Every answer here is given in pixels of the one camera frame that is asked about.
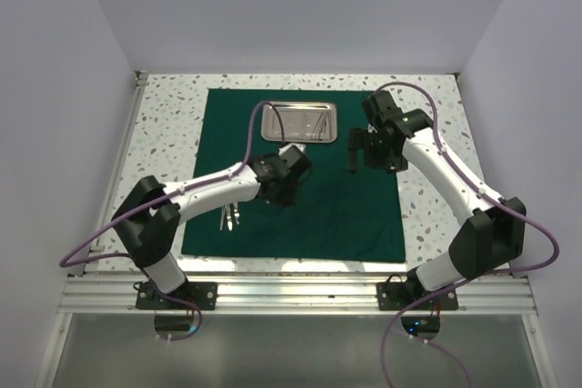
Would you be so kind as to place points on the green surgical cloth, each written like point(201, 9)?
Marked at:
point(337, 215)

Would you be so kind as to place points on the steel instrument tray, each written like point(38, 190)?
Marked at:
point(293, 122)

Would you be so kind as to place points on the steel forceps in tray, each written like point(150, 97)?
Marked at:
point(320, 126)

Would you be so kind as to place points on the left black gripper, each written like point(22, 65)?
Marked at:
point(285, 199)

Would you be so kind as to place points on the aluminium mounting rail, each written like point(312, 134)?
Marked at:
point(328, 294)

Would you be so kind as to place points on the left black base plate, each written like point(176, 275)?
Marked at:
point(203, 295)

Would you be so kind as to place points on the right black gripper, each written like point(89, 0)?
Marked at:
point(360, 138)

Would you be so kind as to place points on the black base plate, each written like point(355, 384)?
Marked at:
point(203, 295)
point(397, 292)

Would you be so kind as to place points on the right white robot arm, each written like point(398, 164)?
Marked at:
point(490, 232)

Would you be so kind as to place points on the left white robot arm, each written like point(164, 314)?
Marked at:
point(147, 221)

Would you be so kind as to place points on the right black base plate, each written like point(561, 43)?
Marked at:
point(397, 292)

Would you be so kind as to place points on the steel scissors large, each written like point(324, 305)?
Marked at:
point(222, 218)

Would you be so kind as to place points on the steel scissors small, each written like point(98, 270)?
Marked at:
point(232, 215)

